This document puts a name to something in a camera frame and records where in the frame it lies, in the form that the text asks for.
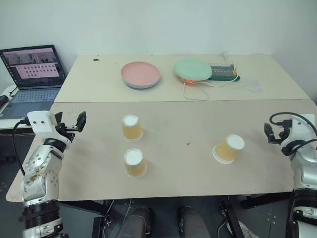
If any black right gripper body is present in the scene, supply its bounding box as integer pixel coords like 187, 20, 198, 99
267, 132, 288, 145

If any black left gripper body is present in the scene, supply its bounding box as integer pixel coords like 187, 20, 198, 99
53, 120, 77, 143

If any yellow paper cup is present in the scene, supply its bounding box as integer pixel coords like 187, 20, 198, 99
123, 148, 148, 179
121, 114, 144, 143
212, 134, 246, 165

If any clear plastic bag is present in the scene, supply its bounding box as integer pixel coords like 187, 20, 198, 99
241, 76, 264, 94

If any grey laptop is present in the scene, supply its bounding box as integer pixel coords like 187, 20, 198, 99
0, 44, 66, 120

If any light blue plastic plate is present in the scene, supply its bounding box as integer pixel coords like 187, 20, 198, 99
121, 76, 160, 90

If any green box with metal parts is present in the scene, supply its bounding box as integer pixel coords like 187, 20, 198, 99
207, 62, 241, 82

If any pink plastic plate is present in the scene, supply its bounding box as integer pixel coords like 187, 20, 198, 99
120, 61, 160, 85

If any mint green plastic plate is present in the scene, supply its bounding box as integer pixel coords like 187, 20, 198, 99
173, 58, 213, 82

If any dark rounded shape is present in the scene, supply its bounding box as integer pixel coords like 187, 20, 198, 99
118, 206, 155, 238
178, 206, 213, 238

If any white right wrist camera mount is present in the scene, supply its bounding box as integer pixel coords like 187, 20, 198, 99
284, 113, 317, 147

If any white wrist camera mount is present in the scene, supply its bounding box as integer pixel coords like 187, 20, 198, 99
26, 111, 56, 136
284, 113, 317, 147

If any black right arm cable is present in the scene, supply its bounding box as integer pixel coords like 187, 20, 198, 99
269, 112, 317, 130

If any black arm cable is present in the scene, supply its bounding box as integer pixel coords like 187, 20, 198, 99
269, 112, 317, 130
12, 119, 32, 176

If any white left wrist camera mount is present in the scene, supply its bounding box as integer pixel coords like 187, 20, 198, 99
26, 111, 56, 136

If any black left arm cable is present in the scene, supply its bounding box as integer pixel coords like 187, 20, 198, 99
12, 119, 32, 176

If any thin white floor cable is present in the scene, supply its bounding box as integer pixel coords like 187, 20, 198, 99
217, 218, 232, 238

